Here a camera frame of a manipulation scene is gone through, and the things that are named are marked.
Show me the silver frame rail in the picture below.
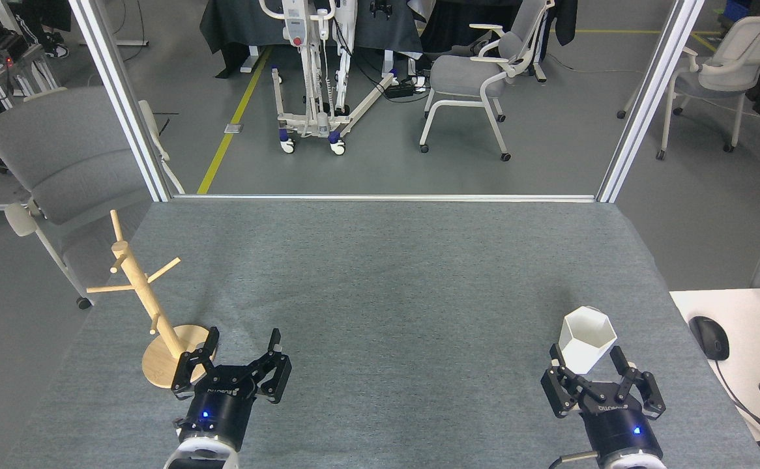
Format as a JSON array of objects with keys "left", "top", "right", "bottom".
[{"left": 171, "top": 193, "right": 598, "bottom": 203}]

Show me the wooden cup rack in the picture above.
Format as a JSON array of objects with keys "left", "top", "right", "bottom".
[{"left": 86, "top": 209, "right": 216, "bottom": 390}]

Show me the black hanging jacket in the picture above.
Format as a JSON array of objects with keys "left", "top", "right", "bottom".
[{"left": 552, "top": 0, "right": 579, "bottom": 47}]

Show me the white office chair grey seat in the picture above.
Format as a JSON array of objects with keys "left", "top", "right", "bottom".
[{"left": 616, "top": 14, "right": 760, "bottom": 162}]

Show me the metal equipment cart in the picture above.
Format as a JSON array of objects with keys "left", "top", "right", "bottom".
[{"left": 0, "top": 26, "right": 63, "bottom": 113}]

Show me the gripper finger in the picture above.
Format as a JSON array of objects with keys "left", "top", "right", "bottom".
[
  {"left": 171, "top": 327, "right": 220, "bottom": 400},
  {"left": 541, "top": 343, "right": 592, "bottom": 419},
  {"left": 242, "top": 328, "right": 292, "bottom": 405},
  {"left": 609, "top": 346, "right": 667, "bottom": 419}
]

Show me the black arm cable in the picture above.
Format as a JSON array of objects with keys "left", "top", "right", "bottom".
[{"left": 547, "top": 450, "right": 600, "bottom": 469}]

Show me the grey office chair white frame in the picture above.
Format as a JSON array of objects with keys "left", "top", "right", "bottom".
[{"left": 418, "top": 0, "right": 556, "bottom": 163}]

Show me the black computer mouse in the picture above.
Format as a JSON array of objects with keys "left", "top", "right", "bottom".
[{"left": 688, "top": 315, "right": 731, "bottom": 362}]

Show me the black cloth covered table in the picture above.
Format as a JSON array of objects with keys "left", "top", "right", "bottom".
[{"left": 198, "top": 0, "right": 424, "bottom": 79}]

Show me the grey chair with cream frame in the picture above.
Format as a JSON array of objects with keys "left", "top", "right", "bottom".
[{"left": 0, "top": 85, "right": 186, "bottom": 311}]

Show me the person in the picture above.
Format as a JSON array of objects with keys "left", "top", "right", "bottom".
[{"left": 10, "top": 0, "right": 73, "bottom": 60}]

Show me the white desk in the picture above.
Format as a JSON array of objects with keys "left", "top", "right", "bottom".
[{"left": 669, "top": 287, "right": 760, "bottom": 469}]

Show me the black power strip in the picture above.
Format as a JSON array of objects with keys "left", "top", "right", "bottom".
[{"left": 383, "top": 76, "right": 428, "bottom": 100}]

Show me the silver frame post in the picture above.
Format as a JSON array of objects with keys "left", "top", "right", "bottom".
[
  {"left": 68, "top": 0, "right": 173, "bottom": 203},
  {"left": 596, "top": 0, "right": 706, "bottom": 205}
]

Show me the black mouse cable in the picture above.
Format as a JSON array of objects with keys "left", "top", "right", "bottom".
[{"left": 712, "top": 358, "right": 760, "bottom": 451}]

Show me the white stand on wheels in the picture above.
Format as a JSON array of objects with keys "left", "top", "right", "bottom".
[{"left": 259, "top": 0, "right": 400, "bottom": 156}]

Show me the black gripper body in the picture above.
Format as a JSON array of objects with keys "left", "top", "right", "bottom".
[
  {"left": 177, "top": 365, "right": 260, "bottom": 452},
  {"left": 577, "top": 381, "right": 665, "bottom": 461}
]

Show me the white hexagonal cup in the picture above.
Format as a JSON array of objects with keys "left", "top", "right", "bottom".
[{"left": 558, "top": 306, "right": 618, "bottom": 376}]

